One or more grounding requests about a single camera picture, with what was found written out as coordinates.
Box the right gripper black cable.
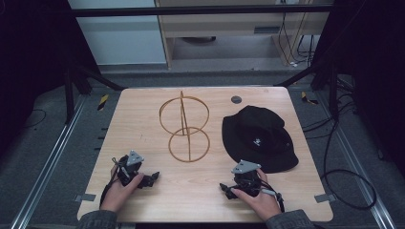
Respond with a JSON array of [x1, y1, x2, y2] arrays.
[[258, 179, 287, 214]]

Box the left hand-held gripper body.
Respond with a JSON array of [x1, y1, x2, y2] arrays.
[[116, 150, 151, 189]]

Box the grey table bracket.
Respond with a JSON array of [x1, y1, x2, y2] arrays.
[[74, 193, 97, 203], [313, 193, 337, 204]]

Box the aluminium floor rail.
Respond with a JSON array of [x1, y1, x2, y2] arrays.
[[313, 90, 399, 229], [9, 94, 89, 229]]

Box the person's right hand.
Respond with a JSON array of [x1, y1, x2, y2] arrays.
[[230, 167, 283, 222]]

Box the black horizontal frame bar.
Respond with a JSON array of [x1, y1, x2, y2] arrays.
[[68, 4, 333, 18]]

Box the white cabinet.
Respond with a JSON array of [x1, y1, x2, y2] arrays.
[[67, 0, 168, 67]]

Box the long black floor cable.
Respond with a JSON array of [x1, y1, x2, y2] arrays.
[[301, 92, 378, 211]]

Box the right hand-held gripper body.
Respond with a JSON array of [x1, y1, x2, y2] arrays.
[[230, 159, 266, 197]]

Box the gold wire hat stand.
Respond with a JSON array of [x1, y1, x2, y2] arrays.
[[158, 90, 211, 163]]

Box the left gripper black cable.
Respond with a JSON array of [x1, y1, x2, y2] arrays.
[[98, 156, 126, 209]]

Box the person's left hand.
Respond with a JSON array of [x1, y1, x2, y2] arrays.
[[99, 164, 145, 214]]

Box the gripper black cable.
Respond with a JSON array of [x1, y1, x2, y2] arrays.
[[258, 179, 287, 214], [98, 156, 126, 209]]

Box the black bucket hat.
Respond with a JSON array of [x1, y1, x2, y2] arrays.
[[221, 105, 300, 175]]

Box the black metal stand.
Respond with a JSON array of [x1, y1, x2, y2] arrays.
[[62, 61, 127, 126], [281, 58, 342, 122]]

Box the dark curtain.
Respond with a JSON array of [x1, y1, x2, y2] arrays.
[[313, 0, 405, 179], [0, 0, 101, 160]]

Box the hanging black cables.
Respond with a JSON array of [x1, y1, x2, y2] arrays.
[[277, 0, 317, 68]]

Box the light wooden desk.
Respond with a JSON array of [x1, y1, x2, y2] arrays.
[[154, 0, 323, 70]]

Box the yellow black striped tape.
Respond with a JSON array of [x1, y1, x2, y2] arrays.
[[96, 94, 110, 112], [300, 91, 319, 106]]

